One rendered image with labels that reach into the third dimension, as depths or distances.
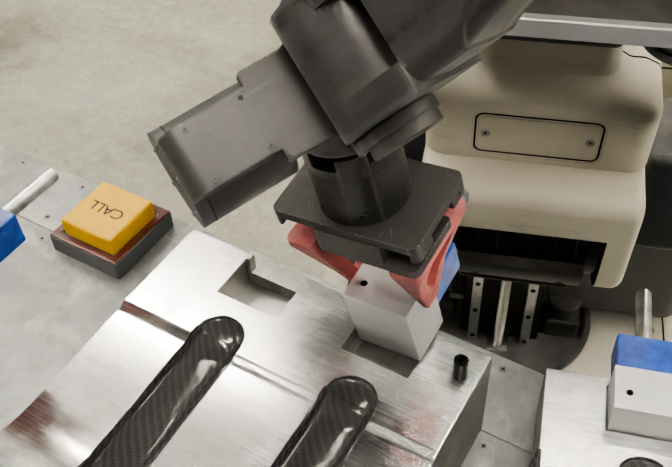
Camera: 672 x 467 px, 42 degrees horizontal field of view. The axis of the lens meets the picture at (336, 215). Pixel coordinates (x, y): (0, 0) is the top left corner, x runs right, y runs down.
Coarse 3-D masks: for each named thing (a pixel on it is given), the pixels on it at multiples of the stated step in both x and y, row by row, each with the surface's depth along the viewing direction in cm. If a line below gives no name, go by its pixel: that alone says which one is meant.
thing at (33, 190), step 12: (48, 168) 69; (36, 180) 68; (48, 180) 69; (24, 192) 67; (36, 192) 68; (12, 204) 66; (24, 204) 67; (0, 216) 64; (12, 216) 64; (0, 228) 64; (12, 228) 65; (0, 240) 64; (12, 240) 65; (24, 240) 66; (0, 252) 64
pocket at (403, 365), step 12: (348, 348) 63; (360, 348) 65; (372, 348) 65; (384, 348) 65; (372, 360) 64; (384, 360) 64; (396, 360) 64; (408, 360) 64; (396, 372) 64; (408, 372) 64
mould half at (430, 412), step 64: (192, 256) 69; (128, 320) 65; (192, 320) 64; (256, 320) 64; (320, 320) 64; (64, 384) 61; (128, 384) 61; (256, 384) 60; (320, 384) 60; (384, 384) 60; (448, 384) 59; (0, 448) 57; (64, 448) 58; (192, 448) 57; (256, 448) 57; (384, 448) 56; (448, 448) 58
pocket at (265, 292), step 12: (252, 264) 69; (240, 276) 69; (252, 276) 70; (264, 276) 69; (276, 276) 69; (228, 288) 68; (240, 288) 69; (252, 288) 70; (264, 288) 70; (276, 288) 69; (288, 288) 68; (240, 300) 69; (252, 300) 69; (264, 300) 69; (276, 300) 69; (288, 300) 69; (264, 312) 68; (276, 312) 68
